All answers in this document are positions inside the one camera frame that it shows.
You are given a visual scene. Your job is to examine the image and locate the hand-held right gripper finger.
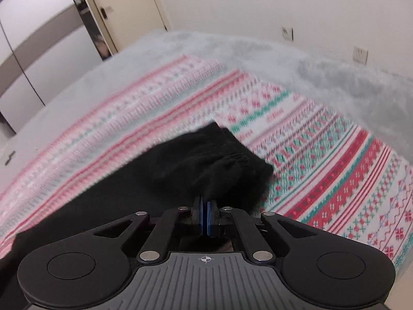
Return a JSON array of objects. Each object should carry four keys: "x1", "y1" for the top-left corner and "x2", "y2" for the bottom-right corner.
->
[
  {"x1": 92, "y1": 197, "x2": 208, "y2": 263},
  {"x1": 207, "y1": 200, "x2": 323, "y2": 263}
]

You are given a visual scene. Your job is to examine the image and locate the grey bed blanket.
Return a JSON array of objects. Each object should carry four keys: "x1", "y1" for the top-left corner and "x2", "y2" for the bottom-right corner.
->
[{"x1": 0, "y1": 30, "x2": 413, "y2": 165}]

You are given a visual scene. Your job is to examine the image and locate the black pants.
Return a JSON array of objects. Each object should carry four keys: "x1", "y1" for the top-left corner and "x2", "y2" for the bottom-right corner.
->
[{"x1": 0, "y1": 121, "x2": 275, "y2": 310}]

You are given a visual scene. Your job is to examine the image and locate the beige bag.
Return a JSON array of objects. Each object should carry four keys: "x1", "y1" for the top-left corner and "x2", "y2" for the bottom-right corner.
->
[{"x1": 96, "y1": 37, "x2": 110, "y2": 57}]

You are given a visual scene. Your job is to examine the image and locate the cream room door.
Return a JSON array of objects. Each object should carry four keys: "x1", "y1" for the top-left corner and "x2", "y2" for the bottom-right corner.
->
[{"x1": 77, "y1": 0, "x2": 171, "y2": 55}]

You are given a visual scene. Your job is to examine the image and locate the patterned knit blanket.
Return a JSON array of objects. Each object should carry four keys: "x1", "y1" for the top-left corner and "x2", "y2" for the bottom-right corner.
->
[{"x1": 0, "y1": 54, "x2": 413, "y2": 276}]

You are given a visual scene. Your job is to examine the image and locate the grey sliding door wardrobe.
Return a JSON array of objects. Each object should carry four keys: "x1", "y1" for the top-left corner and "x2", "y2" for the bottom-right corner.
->
[{"x1": 0, "y1": 0, "x2": 114, "y2": 134}]

